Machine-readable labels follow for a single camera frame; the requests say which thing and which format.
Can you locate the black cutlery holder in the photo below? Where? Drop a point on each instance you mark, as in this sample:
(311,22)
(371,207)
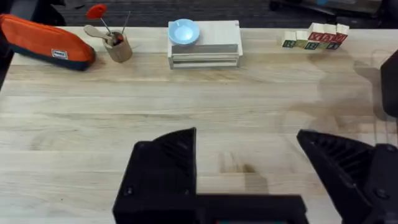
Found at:
(390,87)

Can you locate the small light blue bowl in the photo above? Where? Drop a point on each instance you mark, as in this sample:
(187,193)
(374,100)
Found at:
(183,31)

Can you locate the pale wooden box stack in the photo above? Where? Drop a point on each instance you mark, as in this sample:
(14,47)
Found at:
(214,46)

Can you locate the pale wooden spatula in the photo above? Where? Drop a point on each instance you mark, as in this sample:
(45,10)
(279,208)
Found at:
(94,31)

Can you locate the wooden utensil cup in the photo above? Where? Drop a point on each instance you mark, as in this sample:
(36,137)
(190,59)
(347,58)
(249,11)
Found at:
(118,49)

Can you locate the toy letter blocks heap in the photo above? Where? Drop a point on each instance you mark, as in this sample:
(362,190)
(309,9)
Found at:
(317,37)

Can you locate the orange zip bag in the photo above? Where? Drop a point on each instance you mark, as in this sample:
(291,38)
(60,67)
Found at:
(43,42)

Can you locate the red spoon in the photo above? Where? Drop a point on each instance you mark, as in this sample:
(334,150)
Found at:
(95,12)

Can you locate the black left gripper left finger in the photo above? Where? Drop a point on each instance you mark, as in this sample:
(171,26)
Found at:
(158,180)

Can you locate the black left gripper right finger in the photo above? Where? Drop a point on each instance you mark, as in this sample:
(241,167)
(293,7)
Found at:
(357,177)

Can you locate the thin metal stick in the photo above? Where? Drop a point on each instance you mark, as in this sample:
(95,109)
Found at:
(125,22)

